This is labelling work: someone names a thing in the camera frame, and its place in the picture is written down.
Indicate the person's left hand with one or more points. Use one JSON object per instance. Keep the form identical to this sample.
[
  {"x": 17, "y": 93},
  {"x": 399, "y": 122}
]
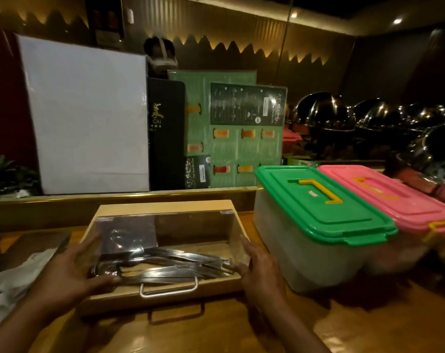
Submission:
[{"x": 62, "y": 277}]

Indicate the person's right hand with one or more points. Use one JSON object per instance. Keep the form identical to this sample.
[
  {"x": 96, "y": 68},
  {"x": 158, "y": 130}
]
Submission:
[{"x": 263, "y": 281}]

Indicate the person's right thumb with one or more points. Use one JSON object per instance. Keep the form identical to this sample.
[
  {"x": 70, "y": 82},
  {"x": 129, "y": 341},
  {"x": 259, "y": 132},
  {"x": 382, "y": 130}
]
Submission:
[{"x": 240, "y": 270}]

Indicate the person's left thumb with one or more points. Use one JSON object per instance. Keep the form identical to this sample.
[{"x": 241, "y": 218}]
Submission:
[{"x": 104, "y": 281}]

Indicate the wooden cutlery box clear lid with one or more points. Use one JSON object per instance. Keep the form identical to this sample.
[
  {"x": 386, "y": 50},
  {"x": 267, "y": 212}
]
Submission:
[{"x": 163, "y": 253}]

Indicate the person's right forearm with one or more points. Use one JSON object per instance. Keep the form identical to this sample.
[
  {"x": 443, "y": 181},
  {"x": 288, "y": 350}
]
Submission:
[{"x": 294, "y": 332}]

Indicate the person's left forearm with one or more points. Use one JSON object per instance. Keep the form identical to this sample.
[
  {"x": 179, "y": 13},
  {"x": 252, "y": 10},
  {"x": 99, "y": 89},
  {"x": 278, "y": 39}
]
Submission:
[{"x": 15, "y": 325}]

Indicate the pile of steel cutlery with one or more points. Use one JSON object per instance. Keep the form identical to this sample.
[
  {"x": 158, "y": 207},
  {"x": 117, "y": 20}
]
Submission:
[{"x": 163, "y": 266}]

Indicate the green lid plastic container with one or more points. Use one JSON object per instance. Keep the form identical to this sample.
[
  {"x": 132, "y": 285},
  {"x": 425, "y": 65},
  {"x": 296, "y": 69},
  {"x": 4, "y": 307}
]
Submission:
[{"x": 318, "y": 224}]

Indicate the white paper napkins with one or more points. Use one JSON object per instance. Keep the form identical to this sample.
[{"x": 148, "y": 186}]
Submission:
[{"x": 13, "y": 283}]

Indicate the small black card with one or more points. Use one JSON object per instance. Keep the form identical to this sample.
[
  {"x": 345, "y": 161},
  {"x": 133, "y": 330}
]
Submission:
[{"x": 197, "y": 172}]

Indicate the large green menu card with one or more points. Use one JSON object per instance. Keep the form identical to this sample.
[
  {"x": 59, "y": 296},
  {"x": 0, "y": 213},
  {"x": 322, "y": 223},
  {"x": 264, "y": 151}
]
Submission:
[{"x": 229, "y": 143}]

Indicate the red plastic container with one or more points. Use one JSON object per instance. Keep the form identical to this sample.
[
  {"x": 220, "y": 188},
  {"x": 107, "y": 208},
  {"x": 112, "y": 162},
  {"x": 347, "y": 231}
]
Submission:
[{"x": 291, "y": 140}]

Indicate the green potted plant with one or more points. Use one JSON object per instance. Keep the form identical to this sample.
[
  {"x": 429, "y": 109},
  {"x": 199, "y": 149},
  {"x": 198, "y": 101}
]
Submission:
[{"x": 9, "y": 176}]

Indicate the black menu book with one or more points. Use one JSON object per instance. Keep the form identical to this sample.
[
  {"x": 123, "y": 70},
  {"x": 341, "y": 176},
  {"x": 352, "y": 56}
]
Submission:
[{"x": 166, "y": 135}]

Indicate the large white board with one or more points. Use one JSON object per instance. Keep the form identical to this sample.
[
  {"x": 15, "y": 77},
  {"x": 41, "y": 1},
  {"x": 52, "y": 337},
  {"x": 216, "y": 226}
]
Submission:
[{"x": 86, "y": 121}]

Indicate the dark menu card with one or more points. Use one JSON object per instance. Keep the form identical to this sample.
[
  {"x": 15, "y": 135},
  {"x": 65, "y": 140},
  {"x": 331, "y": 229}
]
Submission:
[{"x": 246, "y": 104}]

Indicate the pink lid plastic container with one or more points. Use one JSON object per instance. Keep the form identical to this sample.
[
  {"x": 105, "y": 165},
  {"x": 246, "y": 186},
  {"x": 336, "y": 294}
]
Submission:
[{"x": 398, "y": 209}]

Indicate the black and white headset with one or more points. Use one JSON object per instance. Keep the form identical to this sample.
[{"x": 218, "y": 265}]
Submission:
[{"x": 160, "y": 51}]

